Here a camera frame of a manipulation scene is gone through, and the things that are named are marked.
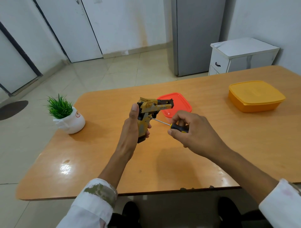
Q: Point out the person's right hand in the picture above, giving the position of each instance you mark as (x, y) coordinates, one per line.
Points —
(199, 136)

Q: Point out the person's left hand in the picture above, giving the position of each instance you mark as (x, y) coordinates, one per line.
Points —
(128, 136)

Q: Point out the person's left thumb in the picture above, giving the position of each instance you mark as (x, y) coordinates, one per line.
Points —
(134, 112)

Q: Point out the person's right thumb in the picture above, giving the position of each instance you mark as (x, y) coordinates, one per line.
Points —
(176, 136)

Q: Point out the yellow black toy gun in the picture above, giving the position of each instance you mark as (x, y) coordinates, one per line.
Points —
(147, 108)

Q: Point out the person's right forearm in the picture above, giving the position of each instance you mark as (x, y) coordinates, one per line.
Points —
(247, 172)

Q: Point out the person's left forearm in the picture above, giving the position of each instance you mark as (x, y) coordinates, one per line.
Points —
(114, 168)

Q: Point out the red plastic container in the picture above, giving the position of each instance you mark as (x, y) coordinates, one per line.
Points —
(181, 103)

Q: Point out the green plant in white pot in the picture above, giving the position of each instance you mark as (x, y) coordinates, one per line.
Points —
(71, 122)

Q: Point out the orange lidded plastic container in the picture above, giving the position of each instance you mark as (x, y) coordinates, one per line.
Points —
(255, 94)

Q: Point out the person's dark trousers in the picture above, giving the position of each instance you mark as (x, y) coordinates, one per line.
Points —
(131, 217)

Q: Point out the grey refrigerator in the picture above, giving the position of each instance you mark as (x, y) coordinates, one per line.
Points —
(199, 35)

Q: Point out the white stained left shirt sleeve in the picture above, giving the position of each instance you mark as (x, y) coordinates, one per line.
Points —
(91, 206)

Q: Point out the white drawer cabinet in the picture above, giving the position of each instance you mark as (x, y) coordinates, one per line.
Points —
(242, 55)

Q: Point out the dark round floor mat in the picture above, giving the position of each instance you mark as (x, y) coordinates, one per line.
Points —
(11, 110)

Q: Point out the white right shirt sleeve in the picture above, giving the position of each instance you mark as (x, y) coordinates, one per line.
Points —
(282, 204)

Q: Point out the white door black frame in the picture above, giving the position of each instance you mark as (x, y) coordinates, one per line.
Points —
(70, 28)
(14, 68)

